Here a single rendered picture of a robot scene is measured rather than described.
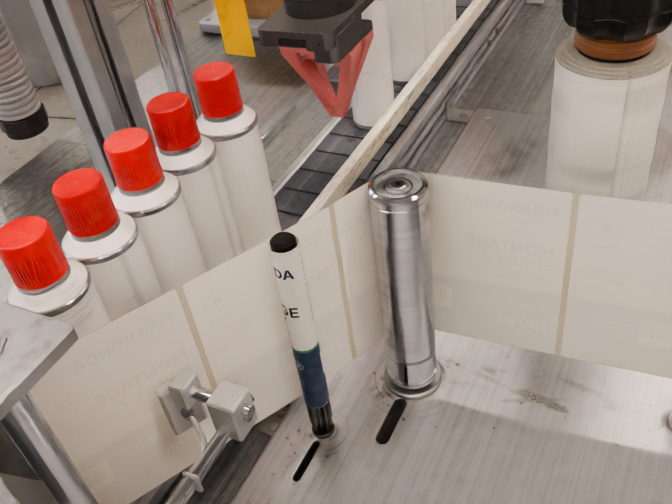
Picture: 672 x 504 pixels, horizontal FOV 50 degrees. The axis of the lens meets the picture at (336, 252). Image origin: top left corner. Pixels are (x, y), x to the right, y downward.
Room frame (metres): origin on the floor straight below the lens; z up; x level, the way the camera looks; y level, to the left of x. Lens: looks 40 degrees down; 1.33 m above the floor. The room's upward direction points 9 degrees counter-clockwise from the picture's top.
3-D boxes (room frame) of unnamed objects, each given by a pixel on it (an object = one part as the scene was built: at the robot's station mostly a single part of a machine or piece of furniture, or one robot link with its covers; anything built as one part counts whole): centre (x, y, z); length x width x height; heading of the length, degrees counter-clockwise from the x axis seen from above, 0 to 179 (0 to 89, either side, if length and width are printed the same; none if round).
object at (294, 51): (0.58, -0.03, 1.06); 0.07 x 0.07 x 0.09; 59
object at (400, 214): (0.37, -0.04, 0.97); 0.05 x 0.05 x 0.19
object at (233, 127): (0.53, 0.07, 0.98); 0.05 x 0.05 x 0.20
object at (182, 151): (0.49, 0.11, 0.98); 0.05 x 0.05 x 0.20
